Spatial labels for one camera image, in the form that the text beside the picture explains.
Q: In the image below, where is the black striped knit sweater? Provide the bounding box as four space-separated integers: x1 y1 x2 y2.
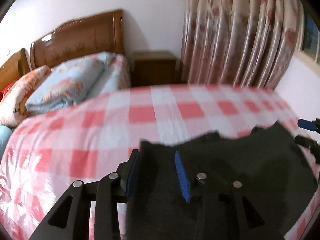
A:
126 123 318 239

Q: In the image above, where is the pink checkered bed sheet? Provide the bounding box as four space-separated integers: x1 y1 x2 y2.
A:
0 84 320 240

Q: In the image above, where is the window with metal bars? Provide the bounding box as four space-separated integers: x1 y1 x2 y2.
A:
298 8 319 65

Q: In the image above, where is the light blue pillow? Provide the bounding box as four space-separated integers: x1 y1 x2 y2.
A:
0 125 14 159

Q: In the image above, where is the floral pink beige curtain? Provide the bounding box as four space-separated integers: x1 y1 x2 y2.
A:
181 0 303 89

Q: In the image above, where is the orange floral pillow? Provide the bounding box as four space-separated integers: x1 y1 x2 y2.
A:
1 66 52 128

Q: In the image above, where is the red blanket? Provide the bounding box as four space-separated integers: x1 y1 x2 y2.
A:
1 81 17 101

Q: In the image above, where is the light blue floral folded quilt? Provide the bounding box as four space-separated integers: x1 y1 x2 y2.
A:
25 52 115 114

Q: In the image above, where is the brown wooden headboard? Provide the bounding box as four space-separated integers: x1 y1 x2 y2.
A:
30 9 125 69
0 48 30 91

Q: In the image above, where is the dark brown wooden nightstand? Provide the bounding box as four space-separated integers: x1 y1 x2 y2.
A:
130 50 180 87

